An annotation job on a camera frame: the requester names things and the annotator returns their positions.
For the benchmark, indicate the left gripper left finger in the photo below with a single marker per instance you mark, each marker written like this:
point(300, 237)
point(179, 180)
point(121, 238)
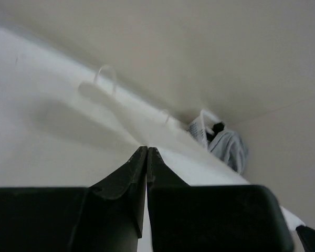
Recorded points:
point(107, 216)

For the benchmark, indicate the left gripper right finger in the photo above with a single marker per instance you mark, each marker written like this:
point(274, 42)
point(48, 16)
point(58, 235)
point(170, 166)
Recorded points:
point(211, 218)

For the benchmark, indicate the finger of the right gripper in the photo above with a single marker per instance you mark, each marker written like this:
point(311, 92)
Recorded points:
point(307, 237)

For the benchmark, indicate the white tank top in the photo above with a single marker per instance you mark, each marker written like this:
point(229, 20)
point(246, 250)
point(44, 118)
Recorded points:
point(59, 126)

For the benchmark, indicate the grey tank top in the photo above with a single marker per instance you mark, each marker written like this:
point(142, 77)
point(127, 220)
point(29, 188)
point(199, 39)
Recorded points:
point(230, 148)

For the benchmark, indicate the black tank top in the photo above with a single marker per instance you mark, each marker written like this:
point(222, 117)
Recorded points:
point(212, 132)

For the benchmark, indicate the white plastic laundry basket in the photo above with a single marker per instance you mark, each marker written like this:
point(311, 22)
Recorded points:
point(197, 128)

